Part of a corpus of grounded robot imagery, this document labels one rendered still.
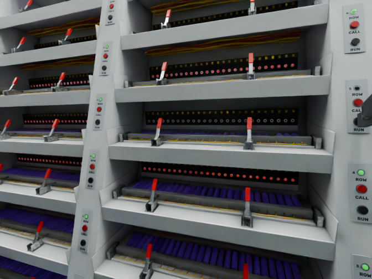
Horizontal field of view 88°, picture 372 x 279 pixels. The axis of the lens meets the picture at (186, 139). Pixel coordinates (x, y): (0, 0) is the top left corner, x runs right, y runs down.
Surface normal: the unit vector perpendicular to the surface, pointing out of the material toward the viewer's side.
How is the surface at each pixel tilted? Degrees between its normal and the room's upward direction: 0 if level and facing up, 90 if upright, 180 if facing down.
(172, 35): 109
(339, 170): 90
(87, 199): 90
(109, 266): 19
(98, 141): 90
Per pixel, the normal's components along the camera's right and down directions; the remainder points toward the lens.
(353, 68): -0.29, -0.13
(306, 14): -0.30, 0.20
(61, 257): -0.04, -0.98
